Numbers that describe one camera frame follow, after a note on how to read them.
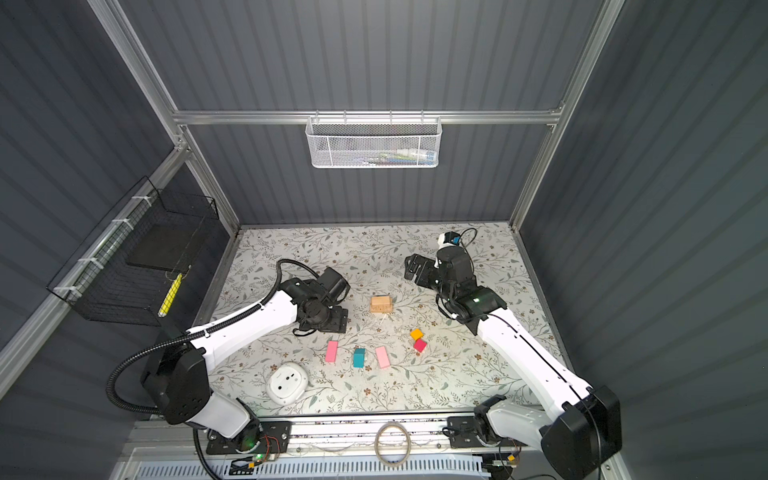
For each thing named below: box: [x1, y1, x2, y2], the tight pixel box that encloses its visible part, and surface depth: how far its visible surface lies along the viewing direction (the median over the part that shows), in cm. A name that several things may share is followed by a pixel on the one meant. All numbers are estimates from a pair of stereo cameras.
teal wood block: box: [353, 348, 366, 368], surface depth 88 cm
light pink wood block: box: [375, 346, 391, 369], surface depth 88 cm
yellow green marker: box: [158, 273, 183, 318], surface depth 70 cm
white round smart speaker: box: [266, 362, 309, 406], surface depth 80 cm
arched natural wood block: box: [370, 295, 393, 313], surface depth 98 cm
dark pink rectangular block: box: [326, 341, 338, 363], surface depth 91 cm
